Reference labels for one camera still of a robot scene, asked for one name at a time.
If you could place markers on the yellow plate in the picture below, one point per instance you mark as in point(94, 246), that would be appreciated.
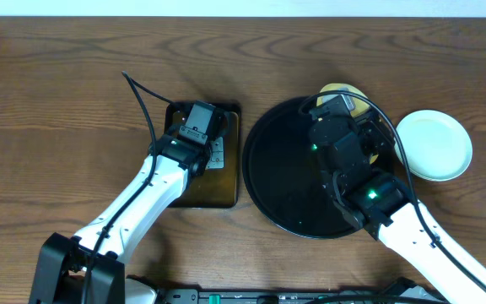
point(348, 90)

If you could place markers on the black rectangular water tray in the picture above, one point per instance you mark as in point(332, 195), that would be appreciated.
point(218, 189)

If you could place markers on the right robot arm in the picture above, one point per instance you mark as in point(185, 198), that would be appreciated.
point(375, 200)

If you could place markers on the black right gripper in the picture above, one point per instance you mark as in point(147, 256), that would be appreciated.
point(373, 127)

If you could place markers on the black round tray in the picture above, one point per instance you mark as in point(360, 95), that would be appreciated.
point(283, 176)

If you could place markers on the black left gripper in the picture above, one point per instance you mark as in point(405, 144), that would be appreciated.
point(216, 160)

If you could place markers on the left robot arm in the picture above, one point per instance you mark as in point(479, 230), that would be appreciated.
point(89, 267)

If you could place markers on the light blue plate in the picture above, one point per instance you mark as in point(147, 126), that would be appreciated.
point(437, 147)

